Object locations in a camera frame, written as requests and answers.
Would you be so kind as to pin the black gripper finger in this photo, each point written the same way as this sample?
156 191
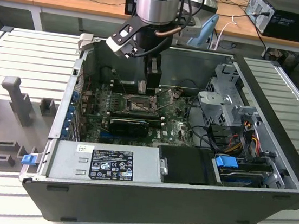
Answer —
154 79

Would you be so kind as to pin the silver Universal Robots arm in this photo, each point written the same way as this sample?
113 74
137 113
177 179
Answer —
155 6

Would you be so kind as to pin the black RAM slot bank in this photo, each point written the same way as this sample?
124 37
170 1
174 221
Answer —
135 115
125 86

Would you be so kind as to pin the CPU socket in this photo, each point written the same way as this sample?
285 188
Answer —
136 106

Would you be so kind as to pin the blue slot retainer strip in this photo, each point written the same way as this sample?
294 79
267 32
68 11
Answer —
70 113

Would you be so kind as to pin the green motherboard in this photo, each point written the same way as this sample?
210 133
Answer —
174 128

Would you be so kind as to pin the black graphics card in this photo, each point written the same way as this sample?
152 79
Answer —
128 128

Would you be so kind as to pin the silver metal drive cage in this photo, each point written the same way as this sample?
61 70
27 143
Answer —
216 98

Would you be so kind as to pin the blue disk carrier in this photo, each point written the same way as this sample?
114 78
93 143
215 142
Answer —
225 163

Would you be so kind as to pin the grey power supply unit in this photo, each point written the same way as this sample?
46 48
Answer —
64 161

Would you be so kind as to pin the black open PC case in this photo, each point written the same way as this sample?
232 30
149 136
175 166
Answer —
153 211

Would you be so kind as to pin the hard disk drive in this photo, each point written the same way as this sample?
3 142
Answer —
242 178

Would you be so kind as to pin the black PC tower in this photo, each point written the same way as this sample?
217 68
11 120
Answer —
294 24

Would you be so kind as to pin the blue case latch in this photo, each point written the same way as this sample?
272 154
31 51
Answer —
29 159

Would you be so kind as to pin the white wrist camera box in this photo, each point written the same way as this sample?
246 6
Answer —
116 46

